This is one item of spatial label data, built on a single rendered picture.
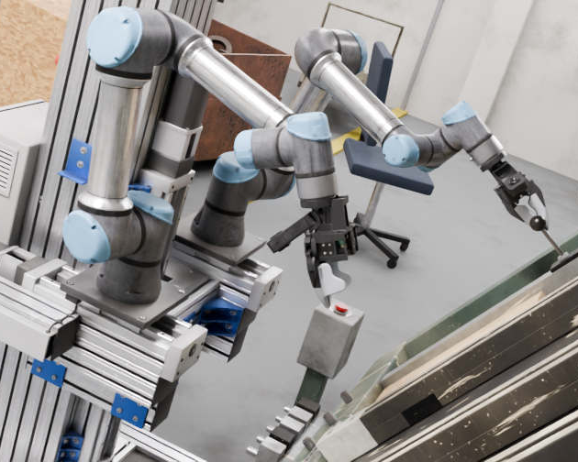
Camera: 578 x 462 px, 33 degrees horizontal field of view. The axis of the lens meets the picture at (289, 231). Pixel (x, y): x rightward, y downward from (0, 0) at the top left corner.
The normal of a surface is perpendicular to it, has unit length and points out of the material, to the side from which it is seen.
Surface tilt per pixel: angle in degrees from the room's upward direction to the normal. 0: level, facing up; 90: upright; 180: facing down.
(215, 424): 0
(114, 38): 82
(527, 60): 90
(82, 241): 98
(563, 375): 90
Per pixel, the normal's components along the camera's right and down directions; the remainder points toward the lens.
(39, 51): -0.59, 0.12
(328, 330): -0.37, 0.24
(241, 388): 0.29, -0.89
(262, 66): 0.76, 0.44
